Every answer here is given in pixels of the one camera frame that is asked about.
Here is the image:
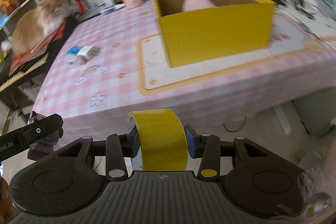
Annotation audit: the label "white charger plug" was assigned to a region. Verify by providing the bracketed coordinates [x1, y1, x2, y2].
[77, 46, 100, 60]

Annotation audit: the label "red foil papers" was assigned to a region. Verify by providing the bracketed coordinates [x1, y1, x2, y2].
[9, 19, 67, 75]

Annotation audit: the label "pink checkered tablecloth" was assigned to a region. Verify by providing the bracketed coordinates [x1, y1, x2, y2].
[33, 1, 335, 145]

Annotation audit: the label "grey toy car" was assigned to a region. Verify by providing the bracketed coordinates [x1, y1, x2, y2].
[27, 130, 63, 161]

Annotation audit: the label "small spray bottle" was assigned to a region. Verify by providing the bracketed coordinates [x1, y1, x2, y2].
[100, 3, 125, 15]

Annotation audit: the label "cream yellow-bordered desk mat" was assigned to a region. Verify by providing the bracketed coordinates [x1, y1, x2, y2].
[137, 14, 335, 95]

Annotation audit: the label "yellow tape roll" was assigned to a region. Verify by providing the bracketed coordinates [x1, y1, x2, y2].
[127, 109, 188, 172]

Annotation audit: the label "pink plush toy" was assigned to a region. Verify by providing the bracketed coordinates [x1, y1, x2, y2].
[182, 0, 216, 12]

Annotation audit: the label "mint green device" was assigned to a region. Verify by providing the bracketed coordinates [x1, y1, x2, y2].
[67, 53, 76, 59]

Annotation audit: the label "orange white cat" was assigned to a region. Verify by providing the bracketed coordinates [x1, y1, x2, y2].
[11, 0, 71, 56]

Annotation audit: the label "yellow cardboard box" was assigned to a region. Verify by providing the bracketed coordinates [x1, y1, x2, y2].
[153, 0, 275, 67]

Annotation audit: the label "white red small box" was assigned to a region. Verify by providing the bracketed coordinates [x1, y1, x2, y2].
[67, 56, 88, 67]

